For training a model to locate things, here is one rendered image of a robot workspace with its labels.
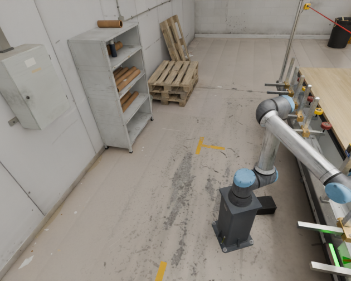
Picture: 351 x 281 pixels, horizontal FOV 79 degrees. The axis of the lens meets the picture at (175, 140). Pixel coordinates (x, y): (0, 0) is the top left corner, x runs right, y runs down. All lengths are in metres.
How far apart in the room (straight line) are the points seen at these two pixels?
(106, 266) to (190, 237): 0.82
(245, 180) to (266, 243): 0.93
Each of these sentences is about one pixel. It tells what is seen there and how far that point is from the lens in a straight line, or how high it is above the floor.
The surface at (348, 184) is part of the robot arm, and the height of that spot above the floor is 1.37.
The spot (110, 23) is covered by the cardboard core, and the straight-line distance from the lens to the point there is 2.99.
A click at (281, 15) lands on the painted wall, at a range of 8.52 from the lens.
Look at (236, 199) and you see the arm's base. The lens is 1.77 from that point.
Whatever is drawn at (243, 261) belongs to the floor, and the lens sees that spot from 2.28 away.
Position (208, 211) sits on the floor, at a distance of 2.47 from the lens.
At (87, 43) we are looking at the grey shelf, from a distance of 2.59.
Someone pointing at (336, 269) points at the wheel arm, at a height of 0.86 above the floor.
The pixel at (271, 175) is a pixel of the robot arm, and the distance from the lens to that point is 1.73.
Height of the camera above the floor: 2.09
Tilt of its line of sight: 39 degrees down
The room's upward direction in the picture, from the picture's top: 4 degrees counter-clockwise
